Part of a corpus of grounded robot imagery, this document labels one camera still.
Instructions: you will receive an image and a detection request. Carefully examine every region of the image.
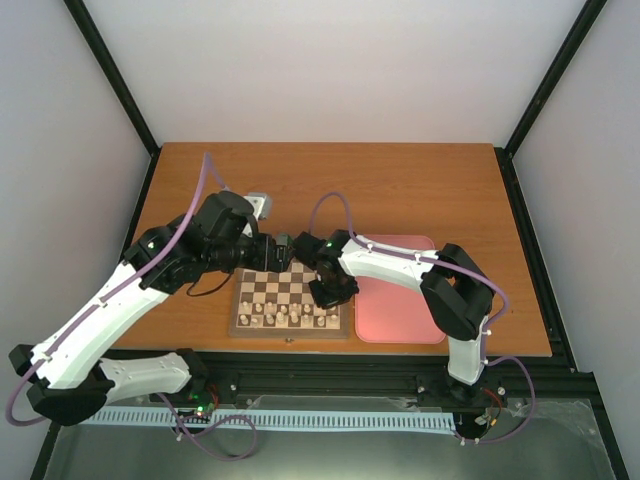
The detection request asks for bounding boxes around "black frame post left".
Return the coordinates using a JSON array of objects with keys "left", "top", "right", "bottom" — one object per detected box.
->
[{"left": 63, "top": 0, "right": 162, "bottom": 157}]

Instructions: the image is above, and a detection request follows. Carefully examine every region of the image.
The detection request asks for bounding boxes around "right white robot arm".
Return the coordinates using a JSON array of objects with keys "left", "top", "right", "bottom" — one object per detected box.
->
[{"left": 293, "top": 230, "right": 496, "bottom": 385}]

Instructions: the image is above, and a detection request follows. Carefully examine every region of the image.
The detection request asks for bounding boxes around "pink plastic tray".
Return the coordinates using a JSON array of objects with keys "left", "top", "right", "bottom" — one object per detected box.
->
[{"left": 346, "top": 235, "right": 445, "bottom": 344}]

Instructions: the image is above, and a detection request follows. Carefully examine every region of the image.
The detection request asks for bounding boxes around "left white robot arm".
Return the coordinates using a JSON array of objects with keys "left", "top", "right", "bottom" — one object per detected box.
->
[{"left": 9, "top": 227, "right": 292, "bottom": 426}]

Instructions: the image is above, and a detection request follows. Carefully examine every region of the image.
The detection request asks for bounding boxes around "black frame post right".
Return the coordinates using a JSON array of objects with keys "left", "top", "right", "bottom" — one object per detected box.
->
[{"left": 502, "top": 0, "right": 608, "bottom": 157}]

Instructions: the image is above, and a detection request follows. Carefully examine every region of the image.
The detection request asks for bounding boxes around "wooden chess board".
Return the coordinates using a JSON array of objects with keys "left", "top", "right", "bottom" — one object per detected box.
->
[{"left": 229, "top": 260, "right": 350, "bottom": 340}]

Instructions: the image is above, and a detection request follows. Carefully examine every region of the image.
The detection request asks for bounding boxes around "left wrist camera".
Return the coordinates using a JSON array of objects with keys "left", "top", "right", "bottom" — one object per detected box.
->
[{"left": 194, "top": 191, "right": 273, "bottom": 244}]

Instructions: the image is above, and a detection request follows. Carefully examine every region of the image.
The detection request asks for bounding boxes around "black frame post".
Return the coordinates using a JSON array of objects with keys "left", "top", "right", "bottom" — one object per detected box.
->
[
  {"left": 502, "top": 0, "right": 608, "bottom": 157},
  {"left": 63, "top": 0, "right": 162, "bottom": 157}
]

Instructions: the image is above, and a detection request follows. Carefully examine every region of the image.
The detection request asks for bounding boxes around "light blue cable duct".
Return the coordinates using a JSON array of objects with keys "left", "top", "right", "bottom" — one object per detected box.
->
[{"left": 84, "top": 406, "right": 456, "bottom": 435}]

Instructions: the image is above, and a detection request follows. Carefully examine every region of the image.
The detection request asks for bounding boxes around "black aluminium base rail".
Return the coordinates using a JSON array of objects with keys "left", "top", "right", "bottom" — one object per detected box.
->
[{"left": 107, "top": 349, "right": 596, "bottom": 409}]

